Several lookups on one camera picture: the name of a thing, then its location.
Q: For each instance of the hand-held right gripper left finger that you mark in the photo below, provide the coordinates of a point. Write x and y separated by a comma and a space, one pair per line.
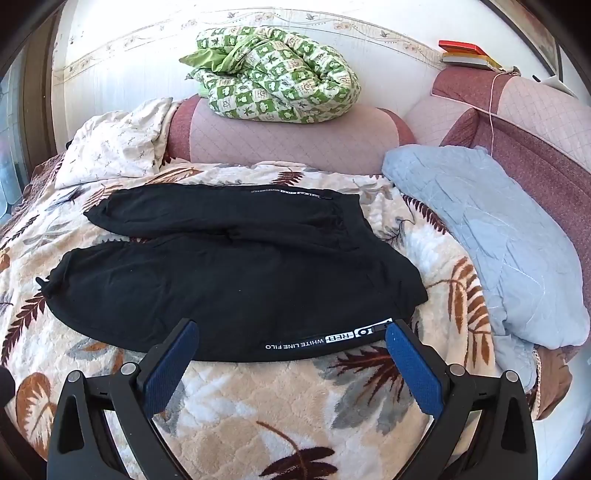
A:
168, 364

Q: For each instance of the red book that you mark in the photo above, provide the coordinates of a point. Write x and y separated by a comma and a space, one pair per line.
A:
459, 47

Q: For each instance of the brown cushion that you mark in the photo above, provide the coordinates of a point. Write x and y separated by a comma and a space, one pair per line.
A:
551, 378

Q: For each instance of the black pants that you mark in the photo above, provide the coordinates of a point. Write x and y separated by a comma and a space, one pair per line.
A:
231, 277

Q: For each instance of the leaf print fleece blanket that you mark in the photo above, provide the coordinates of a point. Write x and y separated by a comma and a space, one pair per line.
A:
258, 401

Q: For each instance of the stack of books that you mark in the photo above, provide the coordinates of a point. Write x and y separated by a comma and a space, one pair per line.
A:
466, 61

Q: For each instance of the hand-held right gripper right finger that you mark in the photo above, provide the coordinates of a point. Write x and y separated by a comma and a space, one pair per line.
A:
413, 369

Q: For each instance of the pink and maroon sofa backrest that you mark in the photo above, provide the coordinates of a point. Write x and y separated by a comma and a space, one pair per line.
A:
531, 115

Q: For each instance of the wooden framed glass door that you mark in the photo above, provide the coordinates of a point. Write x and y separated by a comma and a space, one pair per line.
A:
9, 175

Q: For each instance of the white floral pillow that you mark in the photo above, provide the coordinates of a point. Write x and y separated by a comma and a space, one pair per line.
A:
115, 143

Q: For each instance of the green checkered quilt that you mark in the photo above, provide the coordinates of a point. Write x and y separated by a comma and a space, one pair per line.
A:
277, 74

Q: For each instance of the wall picture frame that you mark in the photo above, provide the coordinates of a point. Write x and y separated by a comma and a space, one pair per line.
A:
549, 46

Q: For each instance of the light blue quilted blanket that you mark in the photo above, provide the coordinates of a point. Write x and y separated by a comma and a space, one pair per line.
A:
498, 230

